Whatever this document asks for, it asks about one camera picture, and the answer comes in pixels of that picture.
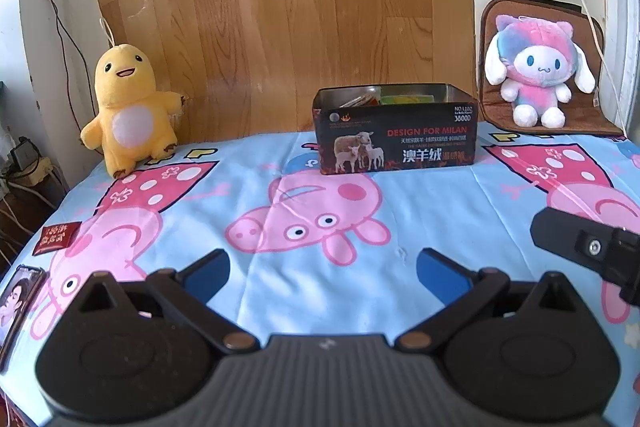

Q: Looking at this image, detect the wooden board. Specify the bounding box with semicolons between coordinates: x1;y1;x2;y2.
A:
94;0;476;142

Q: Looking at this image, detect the thin dark wall cable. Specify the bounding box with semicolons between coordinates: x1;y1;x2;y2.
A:
30;0;85;148

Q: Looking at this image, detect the yellow duck plush toy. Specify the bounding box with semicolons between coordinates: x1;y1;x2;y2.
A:
80;44;185;180

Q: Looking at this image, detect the pig printed blue blanket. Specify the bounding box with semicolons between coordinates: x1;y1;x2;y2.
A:
0;129;640;427

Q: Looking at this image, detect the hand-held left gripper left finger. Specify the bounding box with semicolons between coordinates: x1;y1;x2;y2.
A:
70;248;261;355

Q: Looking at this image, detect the brown seat cushion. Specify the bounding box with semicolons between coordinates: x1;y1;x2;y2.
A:
477;0;626;138

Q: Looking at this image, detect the white cable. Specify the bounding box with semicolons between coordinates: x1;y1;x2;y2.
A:
547;0;630;138

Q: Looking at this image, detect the black tin box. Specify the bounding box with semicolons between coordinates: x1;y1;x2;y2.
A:
312;83;482;178

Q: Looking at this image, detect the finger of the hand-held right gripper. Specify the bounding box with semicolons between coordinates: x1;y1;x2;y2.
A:
530;207;640;308

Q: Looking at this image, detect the beige power strip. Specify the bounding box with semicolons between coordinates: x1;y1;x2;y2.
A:
7;137;53;188

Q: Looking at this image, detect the pink and blue bunny plush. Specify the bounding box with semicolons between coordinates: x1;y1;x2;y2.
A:
482;14;598;128

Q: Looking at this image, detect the dark red packet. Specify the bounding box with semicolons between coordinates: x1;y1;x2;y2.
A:
32;221;82;256

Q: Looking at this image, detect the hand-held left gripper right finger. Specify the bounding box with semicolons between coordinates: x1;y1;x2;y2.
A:
395;247;581;355

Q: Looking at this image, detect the portrait photo card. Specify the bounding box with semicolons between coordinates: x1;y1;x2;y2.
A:
0;266;47;375

